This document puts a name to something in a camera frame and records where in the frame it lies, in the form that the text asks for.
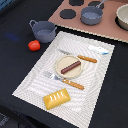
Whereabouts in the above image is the red tomato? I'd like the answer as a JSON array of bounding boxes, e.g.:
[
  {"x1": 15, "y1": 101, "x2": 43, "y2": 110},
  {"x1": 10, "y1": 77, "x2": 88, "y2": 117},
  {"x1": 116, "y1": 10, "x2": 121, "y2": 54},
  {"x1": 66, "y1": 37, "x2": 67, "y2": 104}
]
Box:
[{"x1": 28, "y1": 40, "x2": 41, "y2": 51}]

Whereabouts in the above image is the yellow bread loaf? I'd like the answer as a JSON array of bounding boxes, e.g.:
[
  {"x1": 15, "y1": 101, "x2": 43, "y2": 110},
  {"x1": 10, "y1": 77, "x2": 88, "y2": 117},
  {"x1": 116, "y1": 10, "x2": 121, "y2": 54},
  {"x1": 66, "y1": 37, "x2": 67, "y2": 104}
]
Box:
[{"x1": 43, "y1": 89, "x2": 71, "y2": 110}]

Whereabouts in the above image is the white blue fish toy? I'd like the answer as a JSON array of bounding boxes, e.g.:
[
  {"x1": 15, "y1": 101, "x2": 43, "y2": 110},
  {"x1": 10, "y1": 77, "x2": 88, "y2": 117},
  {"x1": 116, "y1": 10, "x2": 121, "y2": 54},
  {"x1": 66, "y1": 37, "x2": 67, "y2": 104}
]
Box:
[{"x1": 88, "y1": 45, "x2": 109, "y2": 55}]

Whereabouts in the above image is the round wooden plate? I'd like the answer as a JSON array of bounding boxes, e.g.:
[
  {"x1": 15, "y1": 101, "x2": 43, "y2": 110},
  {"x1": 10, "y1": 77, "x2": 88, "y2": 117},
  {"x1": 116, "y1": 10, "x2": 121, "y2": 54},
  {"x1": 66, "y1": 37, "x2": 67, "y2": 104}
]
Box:
[{"x1": 55, "y1": 55, "x2": 83, "y2": 78}]

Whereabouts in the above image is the brown sausage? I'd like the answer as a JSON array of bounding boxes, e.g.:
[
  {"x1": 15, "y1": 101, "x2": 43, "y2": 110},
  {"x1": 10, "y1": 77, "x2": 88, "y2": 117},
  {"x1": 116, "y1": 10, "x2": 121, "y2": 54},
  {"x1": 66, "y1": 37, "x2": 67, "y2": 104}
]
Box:
[{"x1": 61, "y1": 61, "x2": 81, "y2": 74}]

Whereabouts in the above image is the beige woven placemat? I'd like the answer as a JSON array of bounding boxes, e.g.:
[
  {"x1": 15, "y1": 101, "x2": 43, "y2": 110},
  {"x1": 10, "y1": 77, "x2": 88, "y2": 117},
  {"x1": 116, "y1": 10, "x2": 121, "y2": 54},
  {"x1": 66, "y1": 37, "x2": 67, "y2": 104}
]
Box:
[{"x1": 13, "y1": 31, "x2": 114, "y2": 128}]

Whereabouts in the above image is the brown toy stove top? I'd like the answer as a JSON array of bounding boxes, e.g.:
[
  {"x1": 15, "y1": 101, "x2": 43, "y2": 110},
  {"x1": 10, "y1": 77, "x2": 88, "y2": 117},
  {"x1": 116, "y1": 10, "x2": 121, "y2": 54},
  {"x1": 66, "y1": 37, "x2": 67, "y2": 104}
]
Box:
[{"x1": 49, "y1": 0, "x2": 128, "y2": 43}]

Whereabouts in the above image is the grey saucepan on stove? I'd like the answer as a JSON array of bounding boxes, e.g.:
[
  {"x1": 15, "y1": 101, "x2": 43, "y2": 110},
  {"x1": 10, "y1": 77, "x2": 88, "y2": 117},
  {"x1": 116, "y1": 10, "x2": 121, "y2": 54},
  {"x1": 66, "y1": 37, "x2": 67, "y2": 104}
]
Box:
[{"x1": 81, "y1": 0, "x2": 106, "y2": 25}]

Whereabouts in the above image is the beige bowl on stove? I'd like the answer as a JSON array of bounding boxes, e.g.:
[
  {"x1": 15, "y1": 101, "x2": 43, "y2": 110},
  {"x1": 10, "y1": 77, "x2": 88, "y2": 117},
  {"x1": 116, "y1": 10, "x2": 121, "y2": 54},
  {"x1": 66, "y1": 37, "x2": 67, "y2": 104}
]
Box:
[{"x1": 116, "y1": 4, "x2": 128, "y2": 30}]

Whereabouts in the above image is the fork with orange handle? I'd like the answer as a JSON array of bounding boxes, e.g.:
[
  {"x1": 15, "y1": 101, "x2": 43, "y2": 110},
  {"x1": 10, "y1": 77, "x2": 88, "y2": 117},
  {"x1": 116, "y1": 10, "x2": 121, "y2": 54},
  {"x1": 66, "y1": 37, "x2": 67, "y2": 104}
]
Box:
[{"x1": 43, "y1": 71, "x2": 84, "y2": 90}]

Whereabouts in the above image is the knife with orange handle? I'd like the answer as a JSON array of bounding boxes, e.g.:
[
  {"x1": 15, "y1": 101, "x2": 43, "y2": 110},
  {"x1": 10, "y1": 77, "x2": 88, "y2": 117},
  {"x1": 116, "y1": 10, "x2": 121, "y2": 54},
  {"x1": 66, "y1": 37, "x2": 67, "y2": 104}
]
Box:
[{"x1": 58, "y1": 49, "x2": 97, "y2": 63}]

